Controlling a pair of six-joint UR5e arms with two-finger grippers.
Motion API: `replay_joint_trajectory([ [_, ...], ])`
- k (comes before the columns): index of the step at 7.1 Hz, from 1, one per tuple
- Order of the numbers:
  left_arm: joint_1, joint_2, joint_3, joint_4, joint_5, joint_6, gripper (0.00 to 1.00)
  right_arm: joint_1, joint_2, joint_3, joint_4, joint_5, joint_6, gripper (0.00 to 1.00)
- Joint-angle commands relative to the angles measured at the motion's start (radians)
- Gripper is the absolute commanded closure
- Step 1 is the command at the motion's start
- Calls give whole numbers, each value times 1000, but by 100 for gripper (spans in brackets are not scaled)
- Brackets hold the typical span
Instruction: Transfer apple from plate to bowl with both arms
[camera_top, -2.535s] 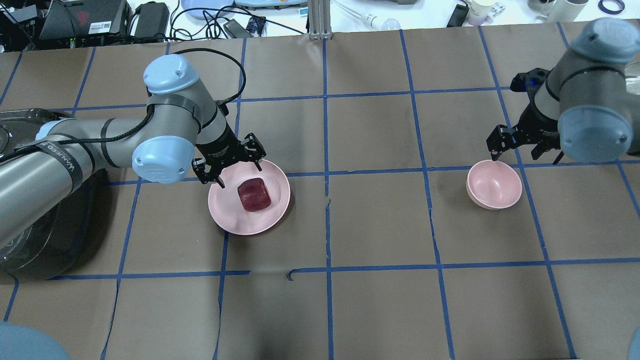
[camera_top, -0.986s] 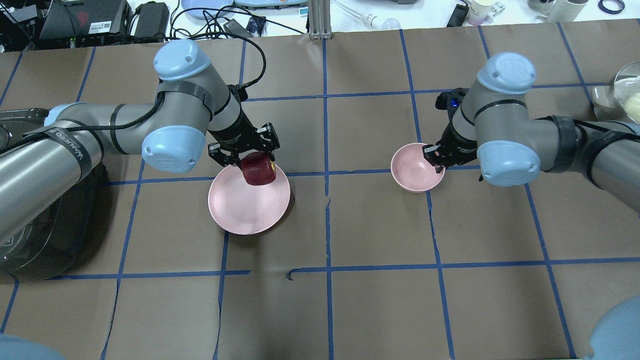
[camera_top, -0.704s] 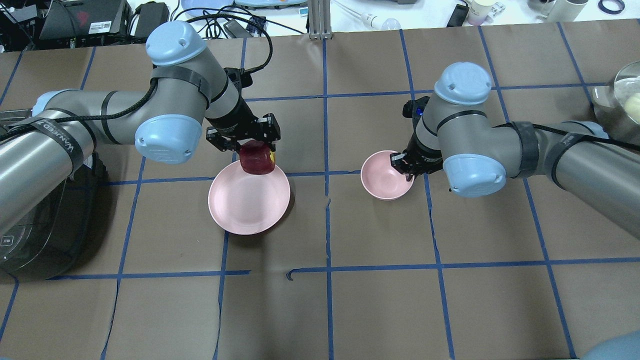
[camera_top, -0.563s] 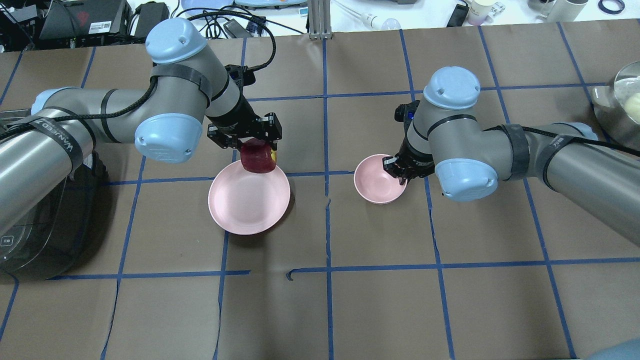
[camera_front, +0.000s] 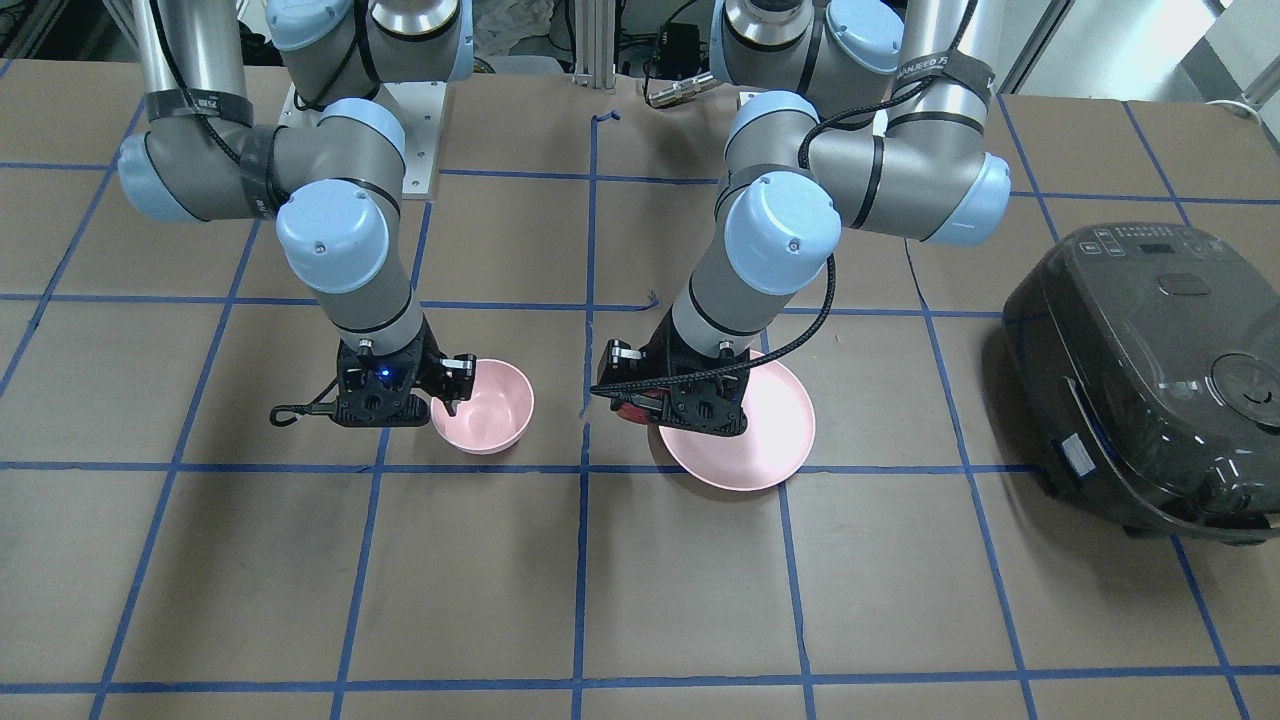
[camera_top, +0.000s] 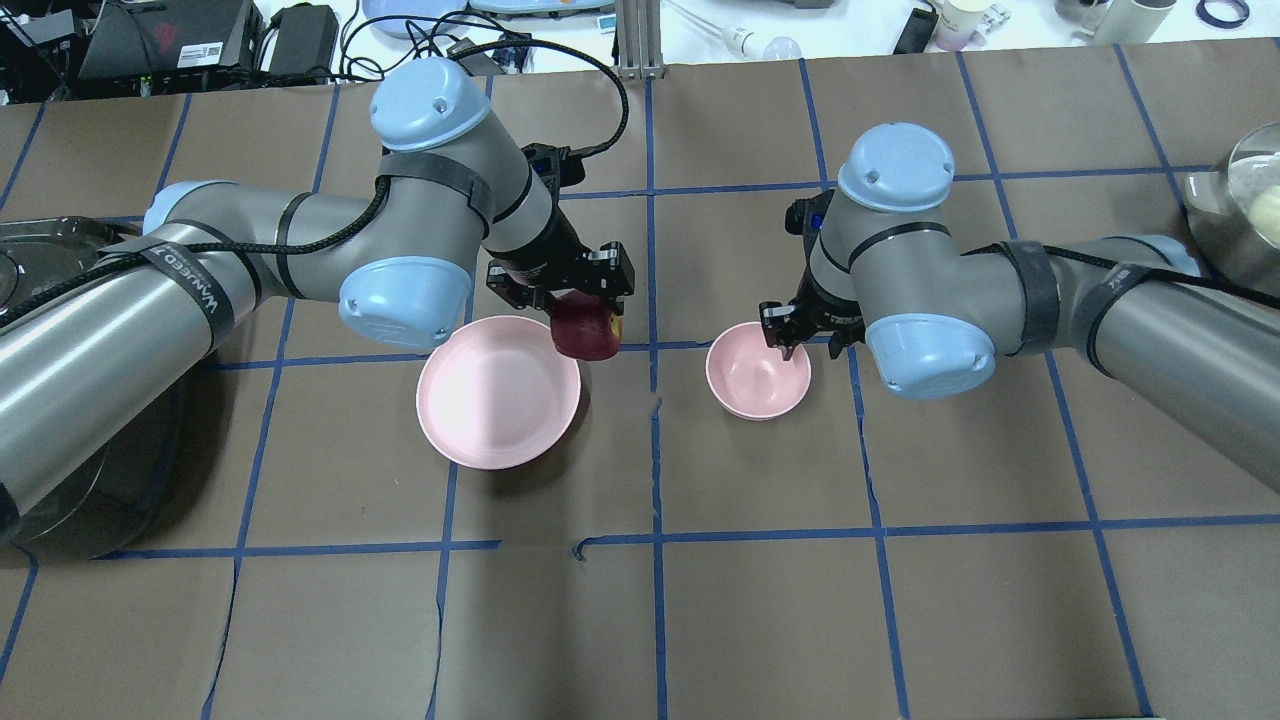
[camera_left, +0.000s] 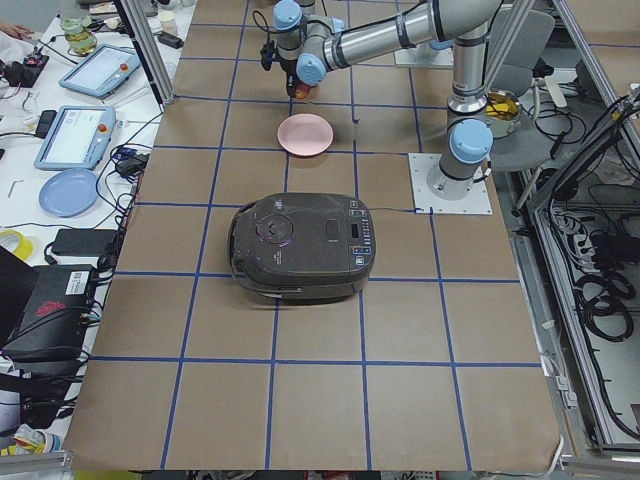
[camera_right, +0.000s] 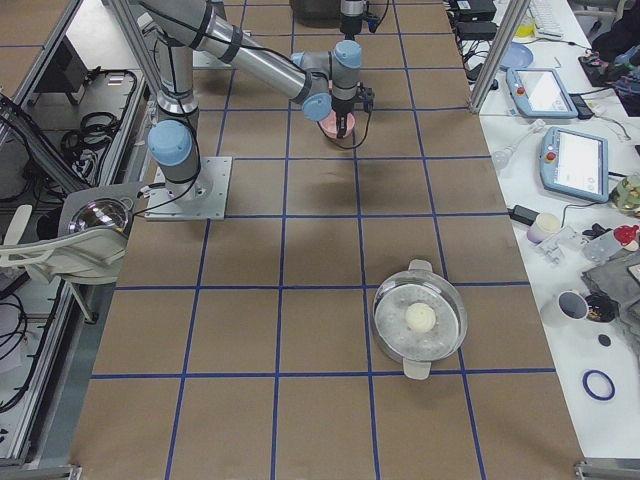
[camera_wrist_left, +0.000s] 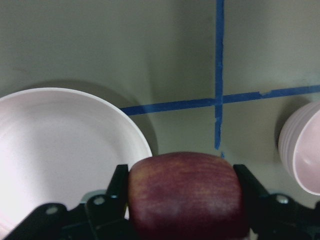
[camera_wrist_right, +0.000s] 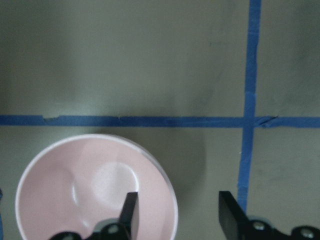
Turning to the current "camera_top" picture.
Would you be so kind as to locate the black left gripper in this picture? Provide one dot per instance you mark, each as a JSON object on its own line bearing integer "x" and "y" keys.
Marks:
{"x": 552, "y": 256}

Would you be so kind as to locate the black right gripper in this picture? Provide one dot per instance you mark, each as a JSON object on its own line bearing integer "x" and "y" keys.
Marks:
{"x": 826, "y": 312}

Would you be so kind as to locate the red apple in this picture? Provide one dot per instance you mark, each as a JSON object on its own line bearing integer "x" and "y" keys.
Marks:
{"x": 577, "y": 328}

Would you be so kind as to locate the small pink bowl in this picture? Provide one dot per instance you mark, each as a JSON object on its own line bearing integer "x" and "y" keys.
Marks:
{"x": 752, "y": 380}

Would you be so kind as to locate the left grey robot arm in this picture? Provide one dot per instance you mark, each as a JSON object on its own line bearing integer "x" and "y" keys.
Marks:
{"x": 85, "y": 355}

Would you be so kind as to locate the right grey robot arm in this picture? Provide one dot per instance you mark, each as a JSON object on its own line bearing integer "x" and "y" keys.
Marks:
{"x": 882, "y": 269}

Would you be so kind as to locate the pink plate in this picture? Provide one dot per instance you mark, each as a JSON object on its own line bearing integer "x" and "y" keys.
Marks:
{"x": 497, "y": 394}

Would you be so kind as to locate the glass bowl with fruit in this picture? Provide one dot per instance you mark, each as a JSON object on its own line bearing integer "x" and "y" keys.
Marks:
{"x": 1232, "y": 211}

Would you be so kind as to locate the white light bulb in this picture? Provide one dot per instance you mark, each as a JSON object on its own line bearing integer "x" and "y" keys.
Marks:
{"x": 752, "y": 45}

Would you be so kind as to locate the black power adapter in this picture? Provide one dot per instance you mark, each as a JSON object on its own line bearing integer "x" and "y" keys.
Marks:
{"x": 303, "y": 45}

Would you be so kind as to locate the blue tape roll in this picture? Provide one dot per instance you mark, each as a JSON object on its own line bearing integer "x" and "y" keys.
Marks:
{"x": 1223, "y": 14}

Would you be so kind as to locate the black electronics box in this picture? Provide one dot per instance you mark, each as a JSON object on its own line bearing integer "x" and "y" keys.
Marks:
{"x": 162, "y": 39}

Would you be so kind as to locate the aluminium frame post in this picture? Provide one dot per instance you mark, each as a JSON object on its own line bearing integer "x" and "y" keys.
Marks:
{"x": 637, "y": 40}

